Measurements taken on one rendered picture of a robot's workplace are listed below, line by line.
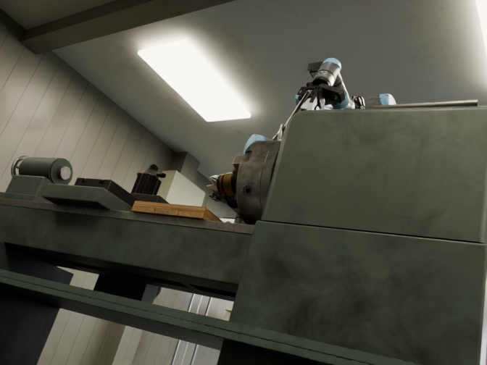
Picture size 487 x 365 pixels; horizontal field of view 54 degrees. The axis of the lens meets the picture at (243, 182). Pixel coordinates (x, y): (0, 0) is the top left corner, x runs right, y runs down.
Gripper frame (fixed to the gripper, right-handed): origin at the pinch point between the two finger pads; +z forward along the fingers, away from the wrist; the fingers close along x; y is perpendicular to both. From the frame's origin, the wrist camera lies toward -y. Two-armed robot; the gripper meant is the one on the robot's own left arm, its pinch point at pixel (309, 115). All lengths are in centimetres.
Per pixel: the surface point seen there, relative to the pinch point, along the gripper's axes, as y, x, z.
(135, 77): 302, -102, -232
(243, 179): 14.8, -4.6, 29.0
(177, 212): 33, -7, 44
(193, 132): 293, -206, -273
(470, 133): -52, 7, 19
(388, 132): -31.1, 6.8, 19.3
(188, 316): 9, -8, 79
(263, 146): 11.5, -0.9, 16.5
